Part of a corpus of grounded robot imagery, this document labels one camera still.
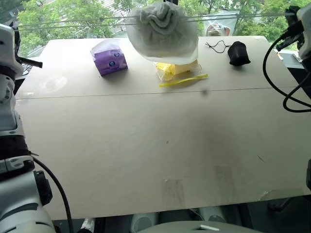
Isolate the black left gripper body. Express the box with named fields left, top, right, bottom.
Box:
left=10, top=22, right=22, bottom=61

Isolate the grey towel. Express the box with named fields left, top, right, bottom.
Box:
left=124, top=1, right=200, bottom=65

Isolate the dark side desk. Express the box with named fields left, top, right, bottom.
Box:
left=276, top=50, right=311, bottom=69

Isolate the clear zip bag yellow strip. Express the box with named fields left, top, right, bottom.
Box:
left=154, top=59, right=209, bottom=88

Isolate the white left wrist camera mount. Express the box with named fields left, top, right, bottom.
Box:
left=0, top=23, right=24, bottom=74

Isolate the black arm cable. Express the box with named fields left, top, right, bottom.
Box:
left=262, top=21, right=311, bottom=113
left=28, top=150, right=75, bottom=233

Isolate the gray towel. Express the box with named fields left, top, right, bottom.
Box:
left=138, top=2, right=187, bottom=42

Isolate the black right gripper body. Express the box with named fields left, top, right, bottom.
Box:
left=284, top=5, right=303, bottom=37

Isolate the purple tissue pack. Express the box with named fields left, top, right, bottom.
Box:
left=90, top=38, right=129, bottom=78

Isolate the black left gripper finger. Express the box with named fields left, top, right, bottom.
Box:
left=17, top=56, right=43, bottom=69

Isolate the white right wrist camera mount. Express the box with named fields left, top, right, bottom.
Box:
left=295, top=4, right=311, bottom=60

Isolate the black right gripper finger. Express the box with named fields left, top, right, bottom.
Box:
left=276, top=36, right=301, bottom=51

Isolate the clear plastic bag with snacks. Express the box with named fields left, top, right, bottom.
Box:
left=205, top=22, right=232, bottom=36

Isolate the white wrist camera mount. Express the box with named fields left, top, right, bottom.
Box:
left=0, top=23, right=24, bottom=74
left=295, top=4, right=311, bottom=60

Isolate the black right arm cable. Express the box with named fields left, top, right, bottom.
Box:
left=262, top=21, right=311, bottom=113

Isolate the white shoe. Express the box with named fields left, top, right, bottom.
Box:
left=80, top=217, right=96, bottom=232

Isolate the yellow cloth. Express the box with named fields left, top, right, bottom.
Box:
left=155, top=61, right=199, bottom=81

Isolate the black cord with toggle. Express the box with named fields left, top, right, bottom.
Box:
left=205, top=40, right=232, bottom=55

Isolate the black fabric pouch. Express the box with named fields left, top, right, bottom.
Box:
left=227, top=41, right=252, bottom=67

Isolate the gray round robot leg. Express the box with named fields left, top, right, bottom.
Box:
left=195, top=206, right=227, bottom=223
left=130, top=212, right=159, bottom=233

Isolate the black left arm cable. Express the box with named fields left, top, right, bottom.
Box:
left=28, top=150, right=75, bottom=233

